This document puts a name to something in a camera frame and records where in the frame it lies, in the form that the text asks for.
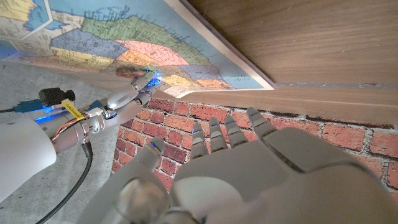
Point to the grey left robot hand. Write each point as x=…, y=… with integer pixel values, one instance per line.
x=264, y=174

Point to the red brick printed backdrop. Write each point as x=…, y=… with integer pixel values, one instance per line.
x=311, y=133

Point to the colourful paper map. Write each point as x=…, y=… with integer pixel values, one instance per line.
x=124, y=37

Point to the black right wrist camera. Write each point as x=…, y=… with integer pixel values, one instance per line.
x=53, y=96

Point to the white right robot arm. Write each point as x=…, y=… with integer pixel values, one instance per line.
x=21, y=155

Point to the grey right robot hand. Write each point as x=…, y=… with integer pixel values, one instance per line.
x=118, y=102

